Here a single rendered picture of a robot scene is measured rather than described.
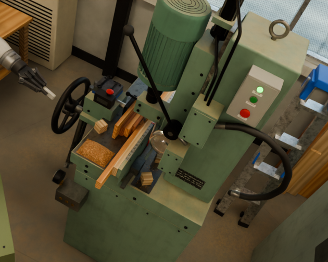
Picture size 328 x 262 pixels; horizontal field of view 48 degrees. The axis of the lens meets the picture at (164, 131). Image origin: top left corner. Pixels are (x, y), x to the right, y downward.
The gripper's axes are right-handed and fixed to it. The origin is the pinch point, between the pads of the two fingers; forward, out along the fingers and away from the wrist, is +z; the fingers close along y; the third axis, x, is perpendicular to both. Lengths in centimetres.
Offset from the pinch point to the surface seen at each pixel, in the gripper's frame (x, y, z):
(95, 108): -29.0, -13.0, 22.3
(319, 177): -11, 95, 171
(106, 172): -37, -39, 41
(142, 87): -30.1, 15.6, 31.6
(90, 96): -31.1, -11.6, 17.6
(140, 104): -47, -12, 35
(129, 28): -79, -23, 15
